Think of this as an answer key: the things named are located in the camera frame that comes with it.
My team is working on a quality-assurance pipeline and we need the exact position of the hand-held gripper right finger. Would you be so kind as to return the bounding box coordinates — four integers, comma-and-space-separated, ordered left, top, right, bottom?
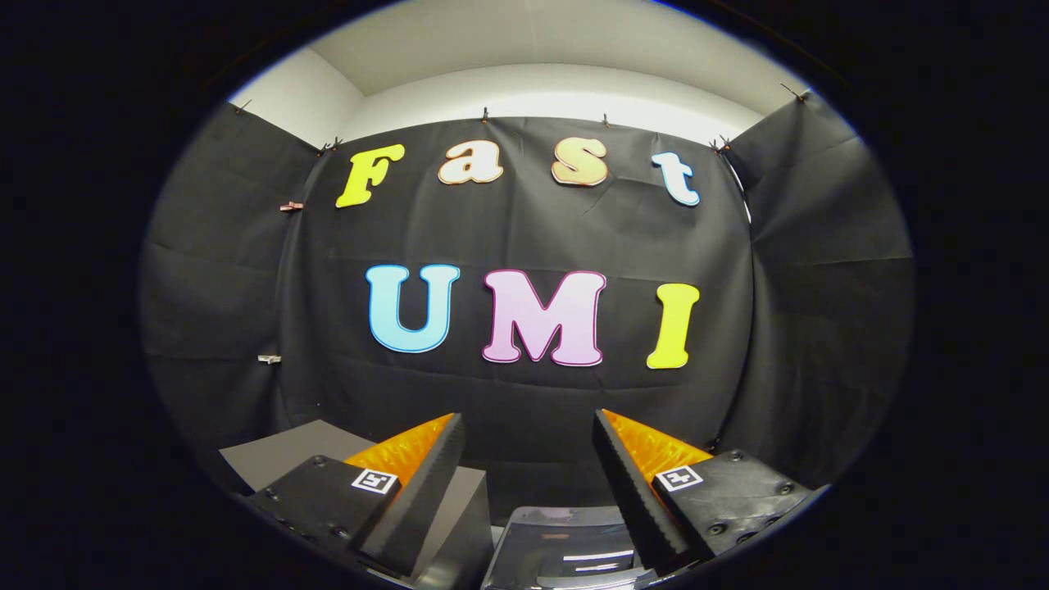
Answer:
592, 408, 821, 575

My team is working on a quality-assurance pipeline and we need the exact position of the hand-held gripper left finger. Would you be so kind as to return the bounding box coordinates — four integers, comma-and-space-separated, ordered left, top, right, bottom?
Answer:
238, 412, 469, 579

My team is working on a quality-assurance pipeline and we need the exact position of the grey washing machine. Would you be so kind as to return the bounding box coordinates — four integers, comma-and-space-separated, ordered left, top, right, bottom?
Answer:
496, 505, 628, 527

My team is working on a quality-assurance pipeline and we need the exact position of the black backdrop cloth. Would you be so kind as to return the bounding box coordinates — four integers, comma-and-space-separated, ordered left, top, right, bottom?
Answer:
139, 90, 915, 527

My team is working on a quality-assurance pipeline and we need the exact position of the grey box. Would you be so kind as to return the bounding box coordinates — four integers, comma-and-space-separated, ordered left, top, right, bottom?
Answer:
219, 420, 494, 590

